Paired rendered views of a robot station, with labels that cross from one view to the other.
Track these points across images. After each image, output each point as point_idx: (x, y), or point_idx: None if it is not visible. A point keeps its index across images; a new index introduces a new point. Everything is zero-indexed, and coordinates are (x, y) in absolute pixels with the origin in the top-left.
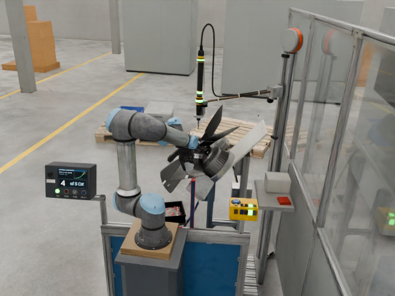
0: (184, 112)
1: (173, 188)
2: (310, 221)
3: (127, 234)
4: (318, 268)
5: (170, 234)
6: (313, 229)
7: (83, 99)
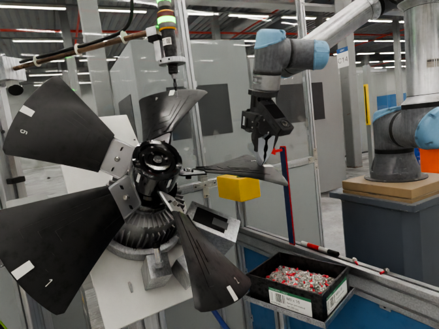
0: None
1: (238, 271)
2: (185, 198)
3: (437, 181)
4: (231, 205)
5: (367, 175)
6: (197, 195)
7: None
